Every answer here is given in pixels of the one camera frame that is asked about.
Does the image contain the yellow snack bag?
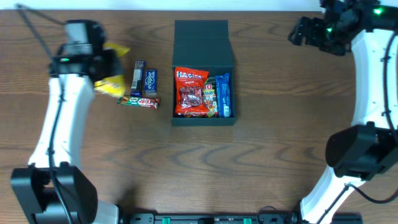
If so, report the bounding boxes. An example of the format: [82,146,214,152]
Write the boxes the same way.
[94,42,130,98]

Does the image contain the dark blue candy bar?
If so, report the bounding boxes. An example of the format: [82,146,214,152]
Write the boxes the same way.
[130,60,146,97]

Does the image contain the blue Eclipse mint tin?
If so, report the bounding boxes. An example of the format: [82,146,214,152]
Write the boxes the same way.
[144,70,157,95]

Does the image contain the green red KitKat bar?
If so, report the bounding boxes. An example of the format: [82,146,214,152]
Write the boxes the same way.
[117,96,160,109]

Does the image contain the red snack bag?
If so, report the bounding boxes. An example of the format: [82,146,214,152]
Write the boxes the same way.
[175,67,209,116]

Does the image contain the dark green lidded box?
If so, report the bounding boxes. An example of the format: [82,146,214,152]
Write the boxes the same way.
[171,20,236,126]

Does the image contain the Haribo candy bag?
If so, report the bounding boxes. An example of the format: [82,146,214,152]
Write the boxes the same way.
[184,77,218,118]

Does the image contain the long blue cookie pack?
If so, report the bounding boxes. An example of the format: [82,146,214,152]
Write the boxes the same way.
[215,73,233,118]

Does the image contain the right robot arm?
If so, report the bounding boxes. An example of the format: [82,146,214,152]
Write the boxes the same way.
[288,0,397,223]

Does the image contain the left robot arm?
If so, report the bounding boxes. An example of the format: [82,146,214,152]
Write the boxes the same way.
[10,20,123,224]

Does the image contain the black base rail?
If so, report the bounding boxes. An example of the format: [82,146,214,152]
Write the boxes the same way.
[118,212,364,224]

